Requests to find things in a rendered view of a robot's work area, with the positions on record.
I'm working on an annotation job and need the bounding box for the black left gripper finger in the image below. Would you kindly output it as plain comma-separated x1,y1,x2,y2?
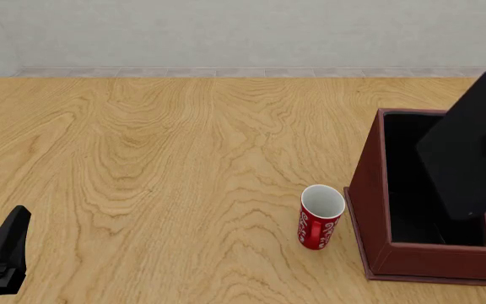
0,205,32,271

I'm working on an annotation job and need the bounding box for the red-brown desk caddy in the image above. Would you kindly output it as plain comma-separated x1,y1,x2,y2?
343,107,486,289

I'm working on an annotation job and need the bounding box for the red mug with white print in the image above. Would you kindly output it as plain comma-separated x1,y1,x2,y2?
296,183,347,251

